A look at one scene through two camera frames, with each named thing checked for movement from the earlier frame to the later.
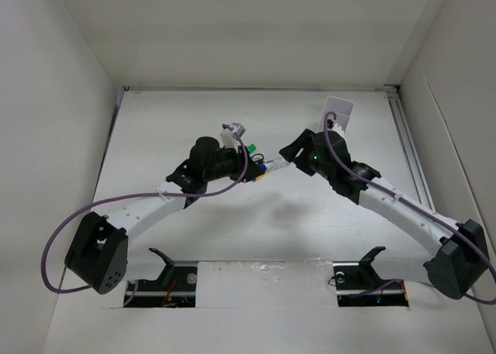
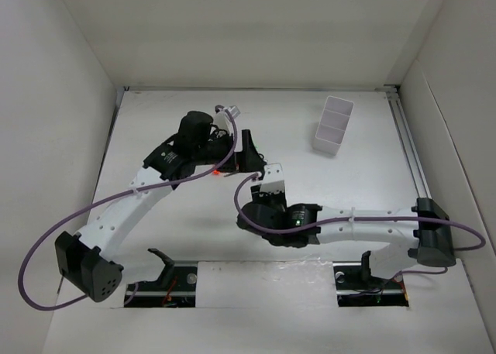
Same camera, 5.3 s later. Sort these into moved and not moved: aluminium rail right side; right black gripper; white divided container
Moved: right black gripper
Not moved: white divided container; aluminium rail right side
